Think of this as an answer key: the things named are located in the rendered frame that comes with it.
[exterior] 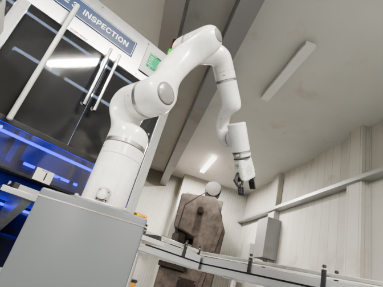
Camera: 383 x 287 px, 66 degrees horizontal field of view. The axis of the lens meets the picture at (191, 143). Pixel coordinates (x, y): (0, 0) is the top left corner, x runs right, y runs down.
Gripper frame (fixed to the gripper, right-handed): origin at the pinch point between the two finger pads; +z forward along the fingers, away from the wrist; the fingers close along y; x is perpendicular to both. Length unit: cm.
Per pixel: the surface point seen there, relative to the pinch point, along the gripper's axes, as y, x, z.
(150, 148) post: 2, 69, -23
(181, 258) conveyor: 12, 71, 55
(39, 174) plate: -62, 73, -23
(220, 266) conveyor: 26, 50, 63
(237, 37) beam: 159, 94, -111
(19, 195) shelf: -82, 34, -22
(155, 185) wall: 422, 630, 148
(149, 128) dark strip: 6, 71, -35
